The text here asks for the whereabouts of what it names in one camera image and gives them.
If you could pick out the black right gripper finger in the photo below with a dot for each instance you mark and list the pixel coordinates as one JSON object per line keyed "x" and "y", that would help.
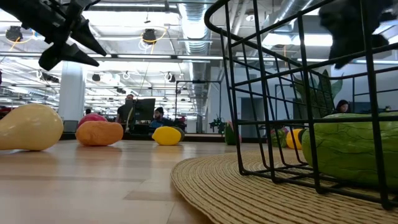
{"x": 345, "y": 49}

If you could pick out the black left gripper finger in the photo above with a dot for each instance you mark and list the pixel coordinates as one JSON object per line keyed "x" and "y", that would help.
{"x": 68, "y": 56}
{"x": 87, "y": 35}

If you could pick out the red apple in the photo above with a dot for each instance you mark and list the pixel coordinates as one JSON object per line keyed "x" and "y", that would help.
{"x": 91, "y": 118}

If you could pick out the pale yellow pear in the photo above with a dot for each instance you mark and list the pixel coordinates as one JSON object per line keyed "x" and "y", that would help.
{"x": 34, "y": 127}

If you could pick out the orange mango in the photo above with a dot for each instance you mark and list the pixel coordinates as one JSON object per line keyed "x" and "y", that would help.
{"x": 99, "y": 133}

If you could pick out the light green cucumber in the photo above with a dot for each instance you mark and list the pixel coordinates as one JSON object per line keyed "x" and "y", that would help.
{"x": 345, "y": 149}

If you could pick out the deep yellow oval fruit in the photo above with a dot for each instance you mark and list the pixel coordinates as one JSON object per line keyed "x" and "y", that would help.
{"x": 293, "y": 139}

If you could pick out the small dark green vegetable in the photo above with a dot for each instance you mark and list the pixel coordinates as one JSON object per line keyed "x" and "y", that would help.
{"x": 277, "y": 139}

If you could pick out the bright yellow lemon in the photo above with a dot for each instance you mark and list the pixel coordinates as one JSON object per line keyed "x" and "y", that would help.
{"x": 166, "y": 136}

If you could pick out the dark green avocado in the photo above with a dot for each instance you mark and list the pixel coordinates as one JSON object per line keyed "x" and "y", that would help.
{"x": 182, "y": 133}

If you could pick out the red watermelon slice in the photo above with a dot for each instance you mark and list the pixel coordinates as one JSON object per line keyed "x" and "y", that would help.
{"x": 230, "y": 134}

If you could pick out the black background robot arm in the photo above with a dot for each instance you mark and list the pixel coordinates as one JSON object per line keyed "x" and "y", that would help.
{"x": 217, "y": 123}

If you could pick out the white column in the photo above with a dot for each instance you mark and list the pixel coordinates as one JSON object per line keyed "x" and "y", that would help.
{"x": 71, "y": 93}

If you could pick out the green plant in white pot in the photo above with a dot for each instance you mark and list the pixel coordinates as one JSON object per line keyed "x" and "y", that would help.
{"x": 325, "y": 90}

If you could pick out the person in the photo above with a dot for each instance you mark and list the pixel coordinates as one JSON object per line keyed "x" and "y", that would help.
{"x": 124, "y": 112}
{"x": 342, "y": 106}
{"x": 160, "y": 119}

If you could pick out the grey bin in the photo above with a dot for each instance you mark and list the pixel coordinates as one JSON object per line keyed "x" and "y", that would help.
{"x": 70, "y": 126}

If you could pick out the black monitor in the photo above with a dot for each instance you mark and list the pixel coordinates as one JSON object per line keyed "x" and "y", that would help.
{"x": 144, "y": 109}

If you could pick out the black aluminium table frame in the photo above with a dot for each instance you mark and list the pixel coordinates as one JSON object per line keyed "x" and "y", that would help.
{"x": 133, "y": 136}

